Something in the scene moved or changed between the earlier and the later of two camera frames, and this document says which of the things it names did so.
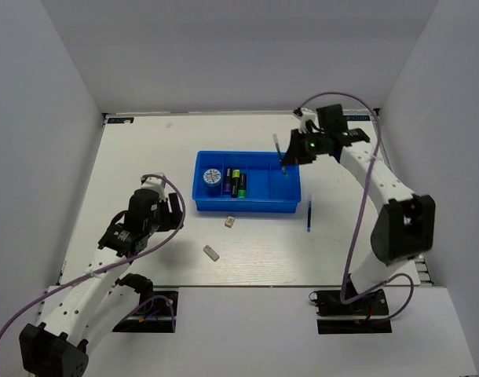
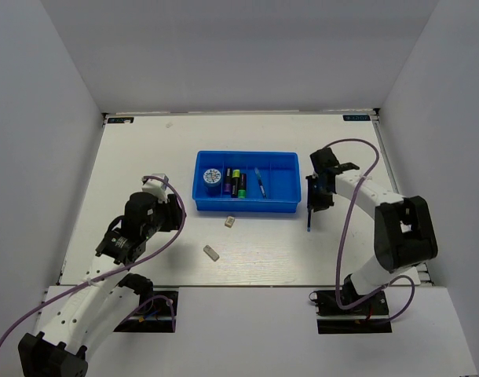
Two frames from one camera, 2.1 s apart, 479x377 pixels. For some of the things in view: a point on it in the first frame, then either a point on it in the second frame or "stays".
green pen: x=281 y=158 -> x=261 y=183
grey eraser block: x=211 y=253 stays
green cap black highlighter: x=242 y=191 stays
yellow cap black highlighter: x=235 y=180 stays
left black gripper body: x=166 y=219 stays
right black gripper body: x=306 y=146 -> x=318 y=197
